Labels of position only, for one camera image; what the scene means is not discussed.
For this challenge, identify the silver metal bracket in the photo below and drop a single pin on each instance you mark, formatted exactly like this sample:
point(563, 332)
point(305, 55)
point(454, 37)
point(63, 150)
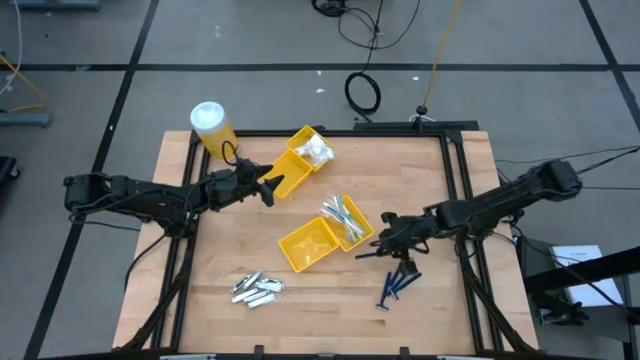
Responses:
point(187, 357)
point(465, 357)

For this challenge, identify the white cotton packet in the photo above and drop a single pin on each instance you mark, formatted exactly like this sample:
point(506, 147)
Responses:
point(303, 150)
point(324, 156)
point(314, 142)

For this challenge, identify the yellow wipes canister white lid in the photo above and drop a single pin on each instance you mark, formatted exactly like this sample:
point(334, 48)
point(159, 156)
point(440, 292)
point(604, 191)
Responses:
point(210, 125)

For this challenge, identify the black floor equipment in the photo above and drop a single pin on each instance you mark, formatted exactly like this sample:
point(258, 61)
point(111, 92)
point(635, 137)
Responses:
point(7, 167)

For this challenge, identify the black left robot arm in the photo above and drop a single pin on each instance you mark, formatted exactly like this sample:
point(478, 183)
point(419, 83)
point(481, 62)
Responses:
point(150, 197)

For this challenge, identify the blue marker pen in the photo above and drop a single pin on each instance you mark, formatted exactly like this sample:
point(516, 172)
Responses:
point(411, 281)

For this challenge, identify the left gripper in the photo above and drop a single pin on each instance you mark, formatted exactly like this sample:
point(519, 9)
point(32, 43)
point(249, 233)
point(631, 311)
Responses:
point(237, 182)

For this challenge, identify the black aluminium table frame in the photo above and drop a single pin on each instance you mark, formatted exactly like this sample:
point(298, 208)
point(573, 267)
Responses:
point(400, 133)

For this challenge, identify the black metal beam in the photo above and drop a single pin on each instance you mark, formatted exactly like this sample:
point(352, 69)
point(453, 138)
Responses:
point(600, 267)

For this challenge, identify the grey metal desk foot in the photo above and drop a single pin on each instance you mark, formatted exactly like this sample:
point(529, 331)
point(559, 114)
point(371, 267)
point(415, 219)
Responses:
point(60, 4)
point(25, 120)

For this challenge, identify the white booklet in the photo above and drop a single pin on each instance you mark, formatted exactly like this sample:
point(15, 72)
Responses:
point(575, 260)

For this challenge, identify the packaged silver nail clipper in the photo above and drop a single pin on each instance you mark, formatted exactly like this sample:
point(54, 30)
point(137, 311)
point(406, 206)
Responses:
point(253, 278)
point(270, 286)
point(262, 301)
point(244, 296)
point(258, 295)
point(239, 285)

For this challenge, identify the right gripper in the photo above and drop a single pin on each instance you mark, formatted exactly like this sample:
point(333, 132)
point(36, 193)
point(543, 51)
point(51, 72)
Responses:
point(407, 235)

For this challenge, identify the yellow plastic slotted basket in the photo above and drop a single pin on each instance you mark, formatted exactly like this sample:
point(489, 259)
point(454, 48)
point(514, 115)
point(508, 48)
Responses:
point(292, 175)
point(356, 207)
point(307, 245)

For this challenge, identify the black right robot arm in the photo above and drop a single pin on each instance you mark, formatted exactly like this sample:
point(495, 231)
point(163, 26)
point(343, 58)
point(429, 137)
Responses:
point(500, 205)

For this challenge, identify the black plastic clamp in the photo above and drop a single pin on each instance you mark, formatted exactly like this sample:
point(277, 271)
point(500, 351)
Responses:
point(404, 352)
point(258, 351)

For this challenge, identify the white plastic packets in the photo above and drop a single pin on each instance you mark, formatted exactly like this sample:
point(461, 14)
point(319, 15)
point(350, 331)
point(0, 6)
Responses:
point(300, 136)

